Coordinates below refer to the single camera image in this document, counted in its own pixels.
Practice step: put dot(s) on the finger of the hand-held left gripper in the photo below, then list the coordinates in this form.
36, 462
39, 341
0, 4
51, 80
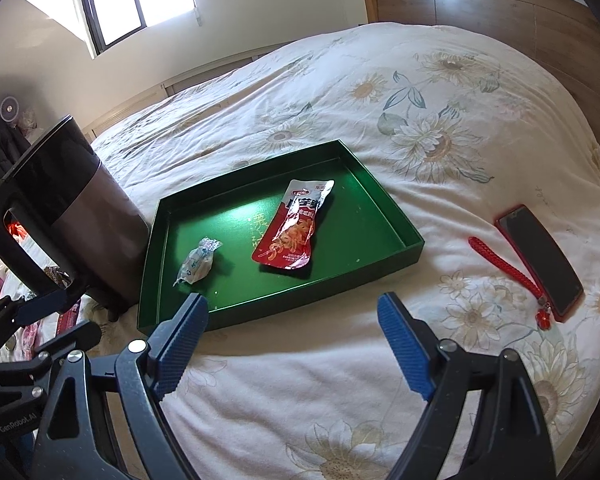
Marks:
55, 342
25, 312

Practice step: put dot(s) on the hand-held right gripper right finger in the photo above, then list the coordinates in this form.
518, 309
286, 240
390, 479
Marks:
405, 345

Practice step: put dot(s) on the green cardboard tray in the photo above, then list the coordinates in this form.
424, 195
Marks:
360, 230

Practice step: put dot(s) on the black trash bin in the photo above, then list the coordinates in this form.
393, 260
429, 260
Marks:
100, 210

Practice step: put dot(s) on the wooden headboard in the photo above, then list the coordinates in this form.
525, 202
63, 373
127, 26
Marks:
480, 10

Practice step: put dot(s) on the red silver-topped snack packet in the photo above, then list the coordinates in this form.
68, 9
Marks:
290, 230

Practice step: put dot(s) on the clear blue candy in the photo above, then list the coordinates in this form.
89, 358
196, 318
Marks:
195, 265

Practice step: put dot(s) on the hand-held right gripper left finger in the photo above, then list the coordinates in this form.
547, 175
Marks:
180, 345

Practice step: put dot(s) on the orange plastic bag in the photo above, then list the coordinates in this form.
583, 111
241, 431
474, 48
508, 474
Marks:
16, 230

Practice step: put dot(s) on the small white fan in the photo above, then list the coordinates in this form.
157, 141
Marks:
10, 108

